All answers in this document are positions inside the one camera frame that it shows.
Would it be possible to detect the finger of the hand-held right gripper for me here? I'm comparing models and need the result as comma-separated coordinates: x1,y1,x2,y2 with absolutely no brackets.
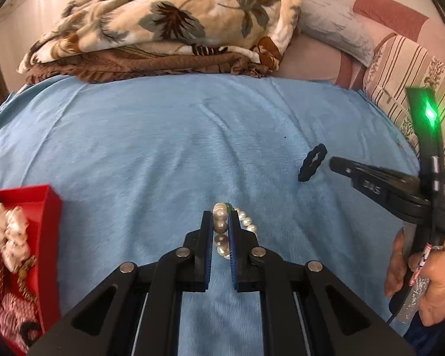
329,157,424,212

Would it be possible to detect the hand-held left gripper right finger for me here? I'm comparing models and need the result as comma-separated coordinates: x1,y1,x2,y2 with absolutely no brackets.
228,211,416,356

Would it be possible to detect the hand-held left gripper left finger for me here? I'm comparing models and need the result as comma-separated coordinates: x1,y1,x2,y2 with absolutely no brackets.
29,211,213,356

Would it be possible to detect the white pearl bracelet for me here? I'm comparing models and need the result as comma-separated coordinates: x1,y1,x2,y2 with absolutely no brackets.
212,202,260,260

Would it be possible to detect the black scalloped hair tie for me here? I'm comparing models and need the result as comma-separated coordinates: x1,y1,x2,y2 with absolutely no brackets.
298,143,328,182

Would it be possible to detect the red tray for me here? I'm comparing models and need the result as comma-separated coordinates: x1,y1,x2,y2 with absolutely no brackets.
0,184,63,356

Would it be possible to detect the red white striped scrunchie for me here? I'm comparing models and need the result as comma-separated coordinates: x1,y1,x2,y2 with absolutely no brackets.
0,291,32,355

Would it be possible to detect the person's right hand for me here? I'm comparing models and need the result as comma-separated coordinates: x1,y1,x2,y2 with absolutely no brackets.
385,228,445,327

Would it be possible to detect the striped floral cushion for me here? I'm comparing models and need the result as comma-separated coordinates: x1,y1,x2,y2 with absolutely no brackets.
361,33,445,193

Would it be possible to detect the blue bed cover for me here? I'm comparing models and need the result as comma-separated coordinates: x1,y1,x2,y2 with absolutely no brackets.
0,74,423,356

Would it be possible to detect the pink bed sheet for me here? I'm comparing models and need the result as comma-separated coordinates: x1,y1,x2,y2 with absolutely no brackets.
280,33,368,90

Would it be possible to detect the rose pink cushion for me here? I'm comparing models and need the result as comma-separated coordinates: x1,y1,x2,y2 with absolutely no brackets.
352,0,431,41

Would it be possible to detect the pale grey pillow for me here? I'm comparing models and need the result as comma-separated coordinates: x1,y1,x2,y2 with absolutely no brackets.
291,0,375,69

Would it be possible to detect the brown blanket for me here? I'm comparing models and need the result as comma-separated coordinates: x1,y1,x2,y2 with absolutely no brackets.
25,50,282,84

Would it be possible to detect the white pink scrunchie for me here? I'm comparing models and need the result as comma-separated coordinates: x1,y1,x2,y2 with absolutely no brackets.
0,204,32,273

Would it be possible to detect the floral fleece blanket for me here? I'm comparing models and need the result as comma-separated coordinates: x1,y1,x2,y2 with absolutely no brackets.
18,0,302,75

